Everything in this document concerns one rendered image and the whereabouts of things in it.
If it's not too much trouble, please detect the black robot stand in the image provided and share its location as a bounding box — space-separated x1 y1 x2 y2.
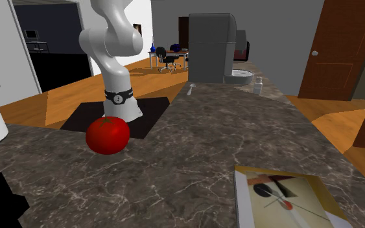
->
59 97 171 140

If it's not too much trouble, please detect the black office chair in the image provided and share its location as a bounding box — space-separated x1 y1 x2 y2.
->
155 46 182 73

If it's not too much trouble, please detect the white desk with items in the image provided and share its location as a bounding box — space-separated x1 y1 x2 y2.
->
148 43 189 71

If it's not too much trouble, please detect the grey coffee machine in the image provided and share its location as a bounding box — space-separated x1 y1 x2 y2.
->
187 12 255 86

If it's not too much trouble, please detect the red tomato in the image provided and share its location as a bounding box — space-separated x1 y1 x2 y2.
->
85 116 131 155

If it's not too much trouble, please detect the clear salt shaker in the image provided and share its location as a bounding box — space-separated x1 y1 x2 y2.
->
252 76 263 95

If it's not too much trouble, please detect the book with abstract cover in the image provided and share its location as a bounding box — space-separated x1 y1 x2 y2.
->
234 165 354 228

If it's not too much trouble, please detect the dark doorway with shelf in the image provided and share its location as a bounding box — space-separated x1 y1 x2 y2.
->
11 0 93 94

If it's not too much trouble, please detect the brown wooden door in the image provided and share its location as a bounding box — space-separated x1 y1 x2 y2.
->
298 0 365 102

